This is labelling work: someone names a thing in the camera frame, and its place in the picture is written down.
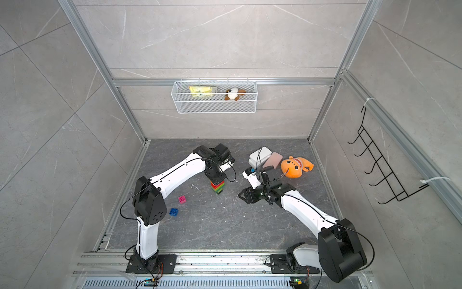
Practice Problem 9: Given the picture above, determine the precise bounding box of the red lego brick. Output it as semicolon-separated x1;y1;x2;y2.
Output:
211;183;225;190

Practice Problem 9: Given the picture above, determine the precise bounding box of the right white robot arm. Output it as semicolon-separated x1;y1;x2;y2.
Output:
238;167;370;283

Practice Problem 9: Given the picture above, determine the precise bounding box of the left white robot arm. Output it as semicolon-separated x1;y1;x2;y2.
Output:
132;143;235;261

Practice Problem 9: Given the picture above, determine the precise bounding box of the blue lego brick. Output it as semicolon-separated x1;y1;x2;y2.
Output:
169;208;179;216

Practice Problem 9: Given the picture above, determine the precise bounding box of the orange plush toy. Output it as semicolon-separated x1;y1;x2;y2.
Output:
280;156;314;179

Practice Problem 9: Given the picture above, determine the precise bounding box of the pink rectangular box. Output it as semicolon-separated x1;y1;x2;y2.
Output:
262;152;283;169

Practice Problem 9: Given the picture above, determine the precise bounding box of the white rectangular box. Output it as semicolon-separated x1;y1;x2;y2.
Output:
249;146;273;169

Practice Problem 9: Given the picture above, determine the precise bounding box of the brown white plush toy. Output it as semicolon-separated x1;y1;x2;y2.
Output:
225;88;247;101

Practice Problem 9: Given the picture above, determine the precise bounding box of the yellow packet in basket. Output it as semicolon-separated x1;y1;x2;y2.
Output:
188;85;218;98

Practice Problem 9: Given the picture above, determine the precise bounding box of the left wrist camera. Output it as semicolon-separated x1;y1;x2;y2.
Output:
220;157;235;172

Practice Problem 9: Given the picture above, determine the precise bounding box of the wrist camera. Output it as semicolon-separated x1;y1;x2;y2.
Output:
243;167;261;189
220;157;235;172

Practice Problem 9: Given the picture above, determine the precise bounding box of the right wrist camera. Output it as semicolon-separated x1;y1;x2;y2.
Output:
243;167;261;189

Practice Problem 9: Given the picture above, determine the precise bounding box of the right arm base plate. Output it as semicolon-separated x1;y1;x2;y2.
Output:
265;254;320;274

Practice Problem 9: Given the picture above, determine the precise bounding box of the white wire basket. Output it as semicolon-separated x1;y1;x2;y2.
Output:
171;79;258;114

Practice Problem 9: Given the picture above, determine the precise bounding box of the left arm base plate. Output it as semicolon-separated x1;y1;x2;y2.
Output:
125;253;178;275

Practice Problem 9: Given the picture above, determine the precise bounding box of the black wall hook rack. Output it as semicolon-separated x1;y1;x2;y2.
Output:
348;107;430;205

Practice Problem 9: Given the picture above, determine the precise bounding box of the aluminium mounting rail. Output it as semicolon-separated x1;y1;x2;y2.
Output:
73;250;372;279

